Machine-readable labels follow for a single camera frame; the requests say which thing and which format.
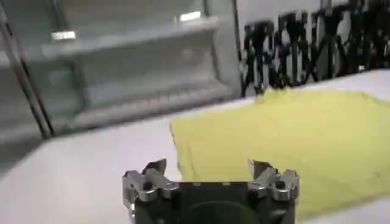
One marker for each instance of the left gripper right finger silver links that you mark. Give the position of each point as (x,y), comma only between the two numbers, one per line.
(271,182)

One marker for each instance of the yellow cloth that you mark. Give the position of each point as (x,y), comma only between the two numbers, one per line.
(289,146)

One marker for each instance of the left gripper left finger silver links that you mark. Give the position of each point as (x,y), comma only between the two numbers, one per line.
(152,182)

